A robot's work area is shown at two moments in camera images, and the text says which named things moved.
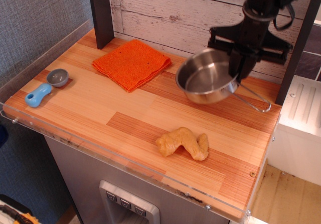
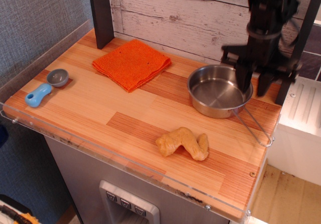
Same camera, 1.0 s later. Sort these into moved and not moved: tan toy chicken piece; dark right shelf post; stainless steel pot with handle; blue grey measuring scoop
Moved: stainless steel pot with handle
Not moved: tan toy chicken piece; blue grey measuring scoop; dark right shelf post
